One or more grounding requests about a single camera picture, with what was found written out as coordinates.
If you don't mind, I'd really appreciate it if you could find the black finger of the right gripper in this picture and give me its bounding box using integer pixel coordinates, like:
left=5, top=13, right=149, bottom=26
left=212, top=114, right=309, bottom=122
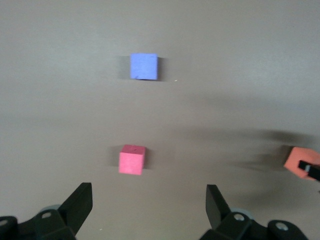
left=298, top=161, right=320, bottom=181

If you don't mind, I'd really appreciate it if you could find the orange foam block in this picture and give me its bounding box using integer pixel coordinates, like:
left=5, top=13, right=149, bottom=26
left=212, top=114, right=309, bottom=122
left=283, top=146, right=320, bottom=180

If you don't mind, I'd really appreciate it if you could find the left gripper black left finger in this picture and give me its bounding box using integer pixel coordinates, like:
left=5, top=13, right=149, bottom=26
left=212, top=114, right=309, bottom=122
left=0, top=182, right=93, bottom=240

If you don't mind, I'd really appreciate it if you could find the purple foam block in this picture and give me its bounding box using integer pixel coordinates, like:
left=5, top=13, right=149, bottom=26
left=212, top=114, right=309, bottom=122
left=129, top=52, right=158, bottom=81

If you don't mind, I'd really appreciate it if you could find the pink foam block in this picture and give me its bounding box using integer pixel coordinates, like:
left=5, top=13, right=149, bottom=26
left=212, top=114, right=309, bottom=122
left=117, top=144, right=147, bottom=176

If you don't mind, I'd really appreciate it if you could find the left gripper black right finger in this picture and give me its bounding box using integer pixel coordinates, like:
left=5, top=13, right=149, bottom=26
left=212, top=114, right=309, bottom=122
left=199, top=184, right=310, bottom=240

